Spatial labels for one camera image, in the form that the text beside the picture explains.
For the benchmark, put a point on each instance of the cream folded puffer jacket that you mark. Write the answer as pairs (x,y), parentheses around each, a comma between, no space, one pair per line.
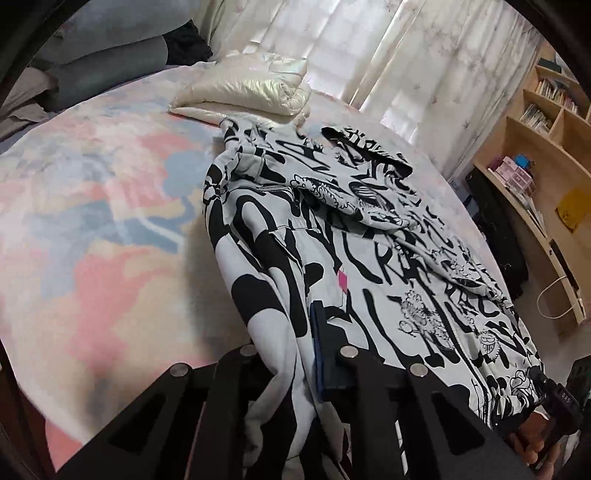
(244,87)

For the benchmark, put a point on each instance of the person's right hand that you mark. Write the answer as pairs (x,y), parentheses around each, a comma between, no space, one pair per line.
(533,438)

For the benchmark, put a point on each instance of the black bag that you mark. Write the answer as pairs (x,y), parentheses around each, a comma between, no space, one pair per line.
(498,230)

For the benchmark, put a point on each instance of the blue white carton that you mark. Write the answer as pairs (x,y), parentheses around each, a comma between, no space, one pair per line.
(459,190)

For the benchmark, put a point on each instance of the wooden shelf unit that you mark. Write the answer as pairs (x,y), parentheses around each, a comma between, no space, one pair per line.
(549,161)

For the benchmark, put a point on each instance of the black cloth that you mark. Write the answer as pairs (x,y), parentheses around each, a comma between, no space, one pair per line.
(189,44)

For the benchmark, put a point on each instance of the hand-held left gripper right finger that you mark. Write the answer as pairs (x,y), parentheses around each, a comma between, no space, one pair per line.
(323,350)

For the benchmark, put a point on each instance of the white floral curtain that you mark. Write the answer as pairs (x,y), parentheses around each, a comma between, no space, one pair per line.
(369,55)

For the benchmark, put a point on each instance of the pastel printed bed blanket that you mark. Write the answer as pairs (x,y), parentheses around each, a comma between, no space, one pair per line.
(115,207)

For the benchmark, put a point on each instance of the row of books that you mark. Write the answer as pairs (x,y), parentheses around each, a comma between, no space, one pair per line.
(558,94)
(538,117)

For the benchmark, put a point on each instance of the beige cloth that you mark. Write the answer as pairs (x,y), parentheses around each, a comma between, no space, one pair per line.
(23,101)

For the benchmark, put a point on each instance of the blue box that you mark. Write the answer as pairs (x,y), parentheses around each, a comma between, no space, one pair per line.
(521,162)

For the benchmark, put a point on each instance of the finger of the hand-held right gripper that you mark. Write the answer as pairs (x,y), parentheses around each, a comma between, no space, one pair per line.
(544,388)

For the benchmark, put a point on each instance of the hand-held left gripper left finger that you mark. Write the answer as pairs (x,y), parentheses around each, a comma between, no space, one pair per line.
(231,392)

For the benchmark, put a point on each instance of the pink drawer boxes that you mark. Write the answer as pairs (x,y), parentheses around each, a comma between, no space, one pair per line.
(517,177)

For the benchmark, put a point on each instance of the stack of papers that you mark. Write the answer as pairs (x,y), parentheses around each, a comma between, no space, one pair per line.
(533,210)

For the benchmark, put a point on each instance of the yellow card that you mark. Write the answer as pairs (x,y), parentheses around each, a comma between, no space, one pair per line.
(571,210)

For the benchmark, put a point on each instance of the white black printed hooded jacket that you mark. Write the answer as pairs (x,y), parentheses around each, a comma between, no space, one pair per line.
(369,277)

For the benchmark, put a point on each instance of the black device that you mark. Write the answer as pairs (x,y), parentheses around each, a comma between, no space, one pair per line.
(561,261)

